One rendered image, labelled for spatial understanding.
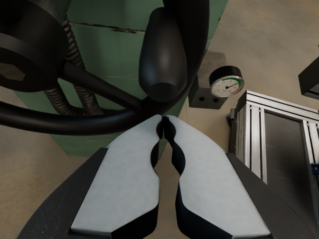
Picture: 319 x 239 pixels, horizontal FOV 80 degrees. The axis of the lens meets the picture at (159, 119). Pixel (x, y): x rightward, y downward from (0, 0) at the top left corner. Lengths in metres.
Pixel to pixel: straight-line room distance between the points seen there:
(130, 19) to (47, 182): 0.82
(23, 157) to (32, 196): 0.19
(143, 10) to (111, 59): 0.12
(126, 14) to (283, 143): 0.87
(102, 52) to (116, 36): 0.05
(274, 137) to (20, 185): 1.14
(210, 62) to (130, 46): 0.20
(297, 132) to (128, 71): 0.88
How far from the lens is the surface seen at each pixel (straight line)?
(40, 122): 0.29
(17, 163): 1.09
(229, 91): 0.41
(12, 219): 1.04
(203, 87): 0.43
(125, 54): 0.41
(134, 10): 0.35
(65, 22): 0.25
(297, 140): 1.09
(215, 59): 0.50
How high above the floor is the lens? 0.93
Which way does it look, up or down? 59 degrees down
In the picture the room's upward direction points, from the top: 15 degrees clockwise
